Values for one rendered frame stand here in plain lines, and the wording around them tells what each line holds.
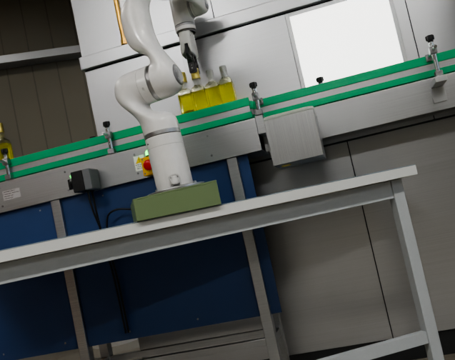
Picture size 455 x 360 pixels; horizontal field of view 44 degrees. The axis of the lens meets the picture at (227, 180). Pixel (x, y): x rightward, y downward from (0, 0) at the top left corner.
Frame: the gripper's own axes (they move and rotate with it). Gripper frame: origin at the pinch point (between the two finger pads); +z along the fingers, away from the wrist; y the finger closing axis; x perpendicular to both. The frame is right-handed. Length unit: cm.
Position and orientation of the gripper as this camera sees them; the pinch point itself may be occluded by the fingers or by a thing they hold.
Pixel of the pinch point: (193, 68)
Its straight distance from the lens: 235.3
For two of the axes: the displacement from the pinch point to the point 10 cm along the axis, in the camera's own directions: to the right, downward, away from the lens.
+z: 2.1, 9.7, -0.8
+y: -2.2, -0.3, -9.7
